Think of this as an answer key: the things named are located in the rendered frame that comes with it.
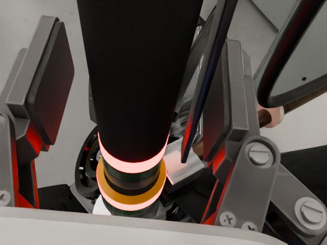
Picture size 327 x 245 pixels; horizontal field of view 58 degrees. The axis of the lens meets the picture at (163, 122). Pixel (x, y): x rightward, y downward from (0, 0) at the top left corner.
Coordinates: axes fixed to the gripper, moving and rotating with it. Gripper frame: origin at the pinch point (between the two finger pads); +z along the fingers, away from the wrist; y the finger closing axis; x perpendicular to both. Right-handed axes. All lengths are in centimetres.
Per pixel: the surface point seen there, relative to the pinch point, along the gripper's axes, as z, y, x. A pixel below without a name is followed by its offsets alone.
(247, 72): 35, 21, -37
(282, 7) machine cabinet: 190, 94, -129
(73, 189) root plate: 7.7, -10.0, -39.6
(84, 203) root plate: 5.9, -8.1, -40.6
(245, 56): 40, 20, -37
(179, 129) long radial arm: 21.2, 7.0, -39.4
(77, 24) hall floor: 167, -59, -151
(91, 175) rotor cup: 6.6, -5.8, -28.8
